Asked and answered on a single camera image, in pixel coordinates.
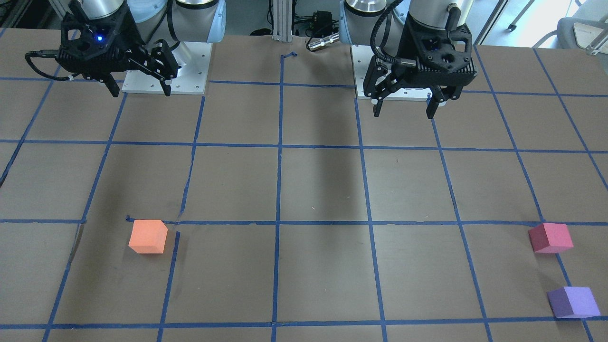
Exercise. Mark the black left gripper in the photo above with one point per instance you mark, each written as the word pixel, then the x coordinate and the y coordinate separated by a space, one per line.
pixel 407 46

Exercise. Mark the orange foam cube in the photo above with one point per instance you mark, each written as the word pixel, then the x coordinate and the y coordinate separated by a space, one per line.
pixel 148 236

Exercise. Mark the aluminium frame post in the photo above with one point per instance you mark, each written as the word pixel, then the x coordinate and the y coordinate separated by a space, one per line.
pixel 282 20

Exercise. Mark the purple foam cube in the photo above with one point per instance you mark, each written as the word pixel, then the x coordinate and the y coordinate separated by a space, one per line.
pixel 573 302

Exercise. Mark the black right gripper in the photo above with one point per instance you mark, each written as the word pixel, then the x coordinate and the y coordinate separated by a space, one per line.
pixel 127 29

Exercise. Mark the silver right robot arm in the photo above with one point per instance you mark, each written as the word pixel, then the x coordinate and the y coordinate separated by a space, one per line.
pixel 174 21

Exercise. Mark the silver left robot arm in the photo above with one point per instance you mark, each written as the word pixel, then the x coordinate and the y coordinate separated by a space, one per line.
pixel 359 16

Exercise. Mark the red foam cube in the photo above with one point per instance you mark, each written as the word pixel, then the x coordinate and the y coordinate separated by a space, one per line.
pixel 550 238

